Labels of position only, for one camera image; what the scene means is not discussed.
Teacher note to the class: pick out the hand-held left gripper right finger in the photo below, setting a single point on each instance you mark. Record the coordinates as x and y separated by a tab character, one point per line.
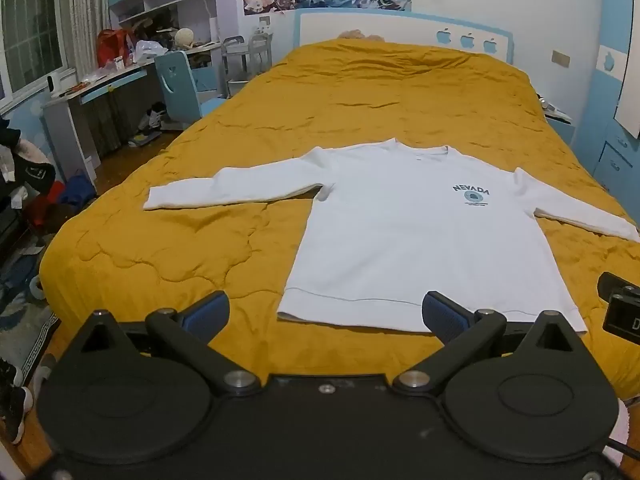
442	317

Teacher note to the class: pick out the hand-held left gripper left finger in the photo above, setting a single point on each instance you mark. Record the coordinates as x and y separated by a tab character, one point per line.
207	312

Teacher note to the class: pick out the white printed sweatshirt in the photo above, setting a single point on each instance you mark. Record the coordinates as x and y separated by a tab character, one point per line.
400	230

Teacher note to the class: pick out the dark clothes pile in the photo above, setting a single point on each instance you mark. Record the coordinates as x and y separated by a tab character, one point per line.
25	160

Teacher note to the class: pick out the blue drawer cabinet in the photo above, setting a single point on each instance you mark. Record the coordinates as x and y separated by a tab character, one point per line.
620	165

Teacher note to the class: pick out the blue cloth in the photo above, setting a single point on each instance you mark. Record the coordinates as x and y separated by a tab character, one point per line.
77	189

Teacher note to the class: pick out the patterned rug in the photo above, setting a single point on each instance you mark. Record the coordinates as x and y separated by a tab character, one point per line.
20	320

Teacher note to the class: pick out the red cloth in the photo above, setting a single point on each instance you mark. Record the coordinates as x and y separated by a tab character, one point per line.
47	202

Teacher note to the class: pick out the blue nightstand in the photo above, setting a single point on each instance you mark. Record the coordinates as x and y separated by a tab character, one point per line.
560	125

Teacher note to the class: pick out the white paper sheet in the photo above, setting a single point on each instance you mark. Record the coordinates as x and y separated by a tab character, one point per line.
630	105

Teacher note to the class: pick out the black white sneaker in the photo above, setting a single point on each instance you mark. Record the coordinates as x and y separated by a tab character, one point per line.
14	400

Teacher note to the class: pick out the light blue chair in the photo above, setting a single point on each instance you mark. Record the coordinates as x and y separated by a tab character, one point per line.
175	80

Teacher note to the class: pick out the yellow quilted bedspread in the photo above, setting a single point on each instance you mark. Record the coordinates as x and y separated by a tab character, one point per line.
350	100

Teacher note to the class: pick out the grey blue desk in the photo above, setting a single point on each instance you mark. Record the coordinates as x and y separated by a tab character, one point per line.
75	99

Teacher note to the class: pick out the grey trolley cart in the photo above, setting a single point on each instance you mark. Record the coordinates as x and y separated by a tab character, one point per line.
250	57

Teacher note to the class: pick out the white plastic bag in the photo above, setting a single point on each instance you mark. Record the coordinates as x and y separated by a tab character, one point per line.
150	50

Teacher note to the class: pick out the red bag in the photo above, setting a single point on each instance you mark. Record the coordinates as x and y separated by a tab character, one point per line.
112	47

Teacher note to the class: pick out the white blue-framed headboard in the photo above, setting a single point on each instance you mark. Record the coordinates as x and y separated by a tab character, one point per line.
400	27

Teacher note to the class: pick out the beige plush toy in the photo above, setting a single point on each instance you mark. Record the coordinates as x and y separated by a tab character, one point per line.
357	35

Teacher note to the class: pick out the pale curtain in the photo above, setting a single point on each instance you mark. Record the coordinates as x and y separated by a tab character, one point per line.
87	10

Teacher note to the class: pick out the barred window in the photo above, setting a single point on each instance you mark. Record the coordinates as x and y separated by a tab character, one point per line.
30	25

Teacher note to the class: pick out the beige wall switch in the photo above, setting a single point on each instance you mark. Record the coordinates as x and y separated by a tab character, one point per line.
560	58

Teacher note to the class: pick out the small white camera device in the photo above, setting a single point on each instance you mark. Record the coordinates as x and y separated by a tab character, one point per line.
55	85

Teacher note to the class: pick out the white wall socket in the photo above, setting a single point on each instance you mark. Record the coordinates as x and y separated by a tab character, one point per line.
265	21

